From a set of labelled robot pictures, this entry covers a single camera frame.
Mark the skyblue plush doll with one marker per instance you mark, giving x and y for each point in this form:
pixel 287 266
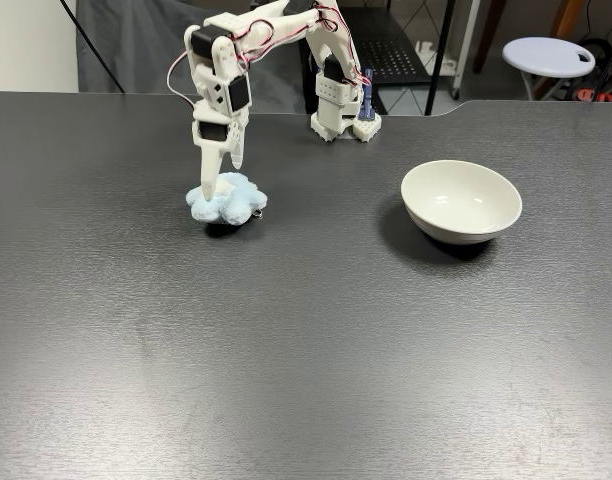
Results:
pixel 236 205

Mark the white bowl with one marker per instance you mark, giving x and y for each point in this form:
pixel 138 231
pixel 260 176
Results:
pixel 461 200

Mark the black upright stand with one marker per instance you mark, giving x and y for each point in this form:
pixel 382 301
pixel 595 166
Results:
pixel 307 85

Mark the grey cloth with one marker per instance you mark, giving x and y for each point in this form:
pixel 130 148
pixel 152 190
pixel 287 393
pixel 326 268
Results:
pixel 136 50

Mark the blue clamp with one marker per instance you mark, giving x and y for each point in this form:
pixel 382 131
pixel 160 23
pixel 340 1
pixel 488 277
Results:
pixel 367 100

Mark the thin black pole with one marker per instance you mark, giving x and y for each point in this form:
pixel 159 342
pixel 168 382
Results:
pixel 91 45

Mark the black metal shelf rack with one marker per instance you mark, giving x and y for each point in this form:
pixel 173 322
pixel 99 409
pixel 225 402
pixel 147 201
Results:
pixel 401 60

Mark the brown wooden leg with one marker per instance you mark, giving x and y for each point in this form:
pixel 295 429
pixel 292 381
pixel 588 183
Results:
pixel 486 30

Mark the white round stool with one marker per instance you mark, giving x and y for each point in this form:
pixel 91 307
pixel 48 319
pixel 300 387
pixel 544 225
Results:
pixel 541 55

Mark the orange black tool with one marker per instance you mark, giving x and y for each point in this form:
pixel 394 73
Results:
pixel 583 94

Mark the brown wooden board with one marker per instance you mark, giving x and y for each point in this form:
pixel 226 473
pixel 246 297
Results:
pixel 566 17

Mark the white metal rack frame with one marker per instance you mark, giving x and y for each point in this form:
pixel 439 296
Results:
pixel 467 45

